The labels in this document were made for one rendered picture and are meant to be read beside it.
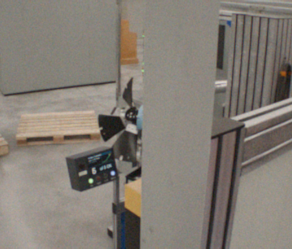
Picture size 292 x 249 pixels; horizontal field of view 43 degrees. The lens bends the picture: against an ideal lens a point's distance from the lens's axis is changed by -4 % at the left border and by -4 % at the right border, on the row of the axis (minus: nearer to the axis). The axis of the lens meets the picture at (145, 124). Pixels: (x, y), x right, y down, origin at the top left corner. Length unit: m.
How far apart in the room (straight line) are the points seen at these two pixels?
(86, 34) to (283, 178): 7.88
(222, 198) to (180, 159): 0.11
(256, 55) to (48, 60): 6.65
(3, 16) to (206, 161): 7.62
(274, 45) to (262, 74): 0.15
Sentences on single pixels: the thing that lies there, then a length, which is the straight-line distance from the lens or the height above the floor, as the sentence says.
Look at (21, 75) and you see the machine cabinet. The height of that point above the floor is 0.40.
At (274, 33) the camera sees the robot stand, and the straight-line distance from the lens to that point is 1.80.
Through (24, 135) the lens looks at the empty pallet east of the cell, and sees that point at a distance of 5.56.
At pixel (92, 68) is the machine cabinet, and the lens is 8.52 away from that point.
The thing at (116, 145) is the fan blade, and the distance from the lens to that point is 2.84.
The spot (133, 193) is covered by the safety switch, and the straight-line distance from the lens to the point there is 0.40.
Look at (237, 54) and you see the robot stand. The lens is 1.92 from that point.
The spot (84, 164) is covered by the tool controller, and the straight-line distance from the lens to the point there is 2.11.
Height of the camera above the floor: 2.13
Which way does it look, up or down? 20 degrees down
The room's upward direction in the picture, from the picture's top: 1 degrees clockwise
